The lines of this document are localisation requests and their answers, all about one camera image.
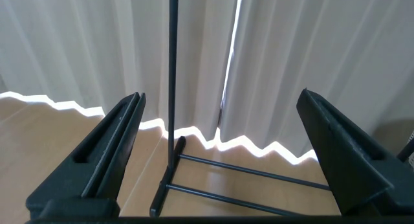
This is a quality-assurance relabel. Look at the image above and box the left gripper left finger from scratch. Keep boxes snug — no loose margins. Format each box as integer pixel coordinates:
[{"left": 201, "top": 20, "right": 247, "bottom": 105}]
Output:
[{"left": 25, "top": 92, "right": 147, "bottom": 219}]

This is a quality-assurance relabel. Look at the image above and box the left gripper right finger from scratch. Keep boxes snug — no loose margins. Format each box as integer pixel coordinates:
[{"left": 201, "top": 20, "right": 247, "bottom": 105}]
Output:
[{"left": 296, "top": 88, "right": 414, "bottom": 217}]

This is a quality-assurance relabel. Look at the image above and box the black clothes rack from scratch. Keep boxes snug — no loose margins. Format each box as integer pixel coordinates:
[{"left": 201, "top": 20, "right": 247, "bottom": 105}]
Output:
[{"left": 149, "top": 0, "right": 331, "bottom": 218}]

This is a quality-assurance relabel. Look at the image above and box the beige curtain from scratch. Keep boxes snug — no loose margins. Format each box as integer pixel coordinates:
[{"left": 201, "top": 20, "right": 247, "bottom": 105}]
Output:
[{"left": 0, "top": 0, "right": 414, "bottom": 166}]

